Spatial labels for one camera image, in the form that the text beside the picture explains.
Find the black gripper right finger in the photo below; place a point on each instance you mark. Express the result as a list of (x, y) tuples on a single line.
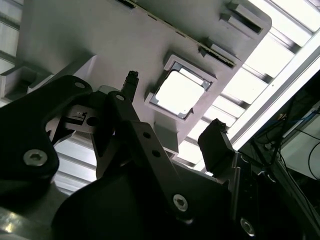
[(215, 150)]

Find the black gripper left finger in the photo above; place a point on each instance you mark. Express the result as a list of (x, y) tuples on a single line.
[(25, 130)]

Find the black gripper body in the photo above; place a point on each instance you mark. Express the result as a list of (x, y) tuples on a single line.
[(112, 212)]

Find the silver CPU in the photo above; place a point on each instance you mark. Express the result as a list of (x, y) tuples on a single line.
[(177, 92)]

